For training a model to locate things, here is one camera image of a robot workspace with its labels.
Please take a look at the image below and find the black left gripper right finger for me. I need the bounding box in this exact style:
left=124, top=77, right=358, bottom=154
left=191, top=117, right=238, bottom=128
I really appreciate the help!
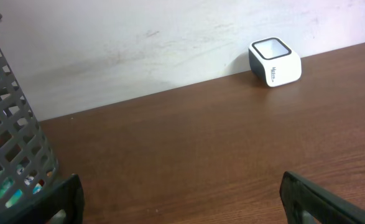
left=279, top=171, right=365, bottom=224

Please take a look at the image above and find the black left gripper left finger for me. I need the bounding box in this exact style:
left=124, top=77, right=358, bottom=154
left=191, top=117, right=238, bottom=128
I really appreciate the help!
left=1, top=174, right=85, bottom=223

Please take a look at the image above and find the white barcode scanner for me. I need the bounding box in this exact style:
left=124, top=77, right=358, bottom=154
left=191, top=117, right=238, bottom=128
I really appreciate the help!
left=248, top=37, right=302, bottom=88

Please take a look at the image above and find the grey plastic mesh basket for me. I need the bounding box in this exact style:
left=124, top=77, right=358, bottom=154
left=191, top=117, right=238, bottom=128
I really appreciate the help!
left=0, top=14, right=59, bottom=213

